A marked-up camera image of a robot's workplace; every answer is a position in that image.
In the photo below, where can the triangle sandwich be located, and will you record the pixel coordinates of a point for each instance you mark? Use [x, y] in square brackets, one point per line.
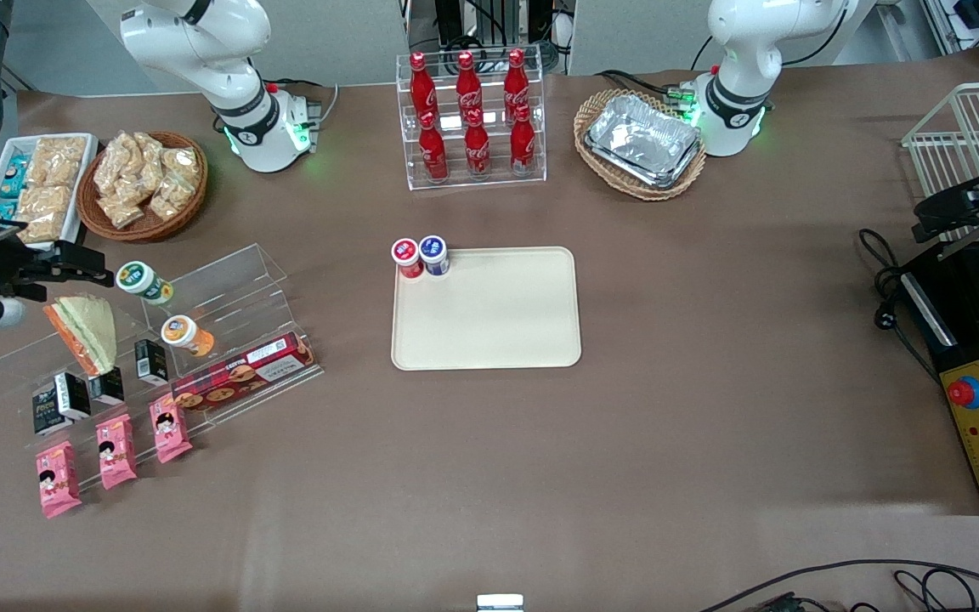
[86, 333]

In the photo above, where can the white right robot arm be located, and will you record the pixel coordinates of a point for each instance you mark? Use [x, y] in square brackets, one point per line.
[200, 42]

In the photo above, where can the white rectangular snack tray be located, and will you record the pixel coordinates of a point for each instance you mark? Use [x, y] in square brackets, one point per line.
[82, 195]

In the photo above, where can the beige plastic tray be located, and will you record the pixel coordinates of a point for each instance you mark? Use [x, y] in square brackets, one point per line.
[489, 314]

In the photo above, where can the tan rice snack bag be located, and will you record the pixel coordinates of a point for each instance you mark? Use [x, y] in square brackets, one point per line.
[43, 212]
[58, 160]

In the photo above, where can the green lid cup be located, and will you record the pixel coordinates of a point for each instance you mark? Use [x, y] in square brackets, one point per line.
[139, 280]

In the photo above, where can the clear bag of crackers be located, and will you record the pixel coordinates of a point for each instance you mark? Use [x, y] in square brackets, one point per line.
[175, 183]
[124, 208]
[111, 170]
[137, 149]

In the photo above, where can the black sealing machine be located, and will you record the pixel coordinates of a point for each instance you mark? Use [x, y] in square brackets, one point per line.
[965, 297]

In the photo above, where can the blue snack packet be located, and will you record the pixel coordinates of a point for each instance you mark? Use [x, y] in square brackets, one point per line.
[14, 177]
[3, 211]

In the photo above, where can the small black drink carton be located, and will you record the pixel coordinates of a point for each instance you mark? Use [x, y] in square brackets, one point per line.
[150, 361]
[75, 395]
[107, 389]

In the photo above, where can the orange lid cup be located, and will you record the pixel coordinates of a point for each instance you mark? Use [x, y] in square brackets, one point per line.
[183, 333]

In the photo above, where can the brown wicker basket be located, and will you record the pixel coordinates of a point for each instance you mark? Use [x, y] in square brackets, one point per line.
[192, 200]

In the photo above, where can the black small carton left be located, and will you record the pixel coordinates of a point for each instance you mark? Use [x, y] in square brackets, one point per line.
[46, 416]

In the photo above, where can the clear acrylic stepped shelf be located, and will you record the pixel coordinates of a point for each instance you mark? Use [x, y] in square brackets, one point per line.
[234, 289]

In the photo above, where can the red emergency stop button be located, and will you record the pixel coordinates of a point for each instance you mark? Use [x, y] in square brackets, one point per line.
[964, 393]

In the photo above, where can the pink snack packet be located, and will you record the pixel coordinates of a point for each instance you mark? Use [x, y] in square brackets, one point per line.
[58, 480]
[116, 452]
[170, 429]

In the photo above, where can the red cookie box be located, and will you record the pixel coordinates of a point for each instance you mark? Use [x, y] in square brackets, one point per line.
[243, 374]

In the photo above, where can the stacked foil trays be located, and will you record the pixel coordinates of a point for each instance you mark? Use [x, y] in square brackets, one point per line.
[642, 140]

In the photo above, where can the red lid cup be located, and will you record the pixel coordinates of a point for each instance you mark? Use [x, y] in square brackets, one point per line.
[407, 255]

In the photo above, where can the light wicker basket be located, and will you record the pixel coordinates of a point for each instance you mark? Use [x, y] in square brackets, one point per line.
[591, 170]

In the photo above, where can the blue lid cup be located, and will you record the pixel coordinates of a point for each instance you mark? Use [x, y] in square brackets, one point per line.
[433, 252]

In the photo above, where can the red cola bottle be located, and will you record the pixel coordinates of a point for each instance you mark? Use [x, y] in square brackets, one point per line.
[433, 153]
[523, 144]
[421, 85]
[468, 83]
[477, 149]
[516, 81]

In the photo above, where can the clear acrylic bottle rack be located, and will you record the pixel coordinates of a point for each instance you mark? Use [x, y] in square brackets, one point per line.
[472, 183]

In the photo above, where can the background equipment rack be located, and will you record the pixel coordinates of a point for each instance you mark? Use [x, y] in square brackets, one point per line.
[489, 25]

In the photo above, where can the small white box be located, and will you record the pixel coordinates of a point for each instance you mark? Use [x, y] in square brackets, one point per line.
[500, 603]

